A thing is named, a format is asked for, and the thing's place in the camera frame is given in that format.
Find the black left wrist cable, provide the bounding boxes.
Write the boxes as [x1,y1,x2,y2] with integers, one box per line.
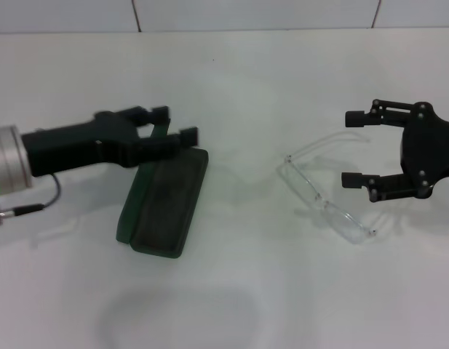
[0,173,62,220]

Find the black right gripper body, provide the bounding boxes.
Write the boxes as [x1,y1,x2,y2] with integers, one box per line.
[397,102,449,201]

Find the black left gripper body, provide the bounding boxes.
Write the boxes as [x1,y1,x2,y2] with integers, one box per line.
[21,110,146,178]

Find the clear white glasses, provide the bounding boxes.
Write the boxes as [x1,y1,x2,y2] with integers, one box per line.
[278,132,379,246]

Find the green glasses case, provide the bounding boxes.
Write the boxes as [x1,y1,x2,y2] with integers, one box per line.
[114,121,210,260]

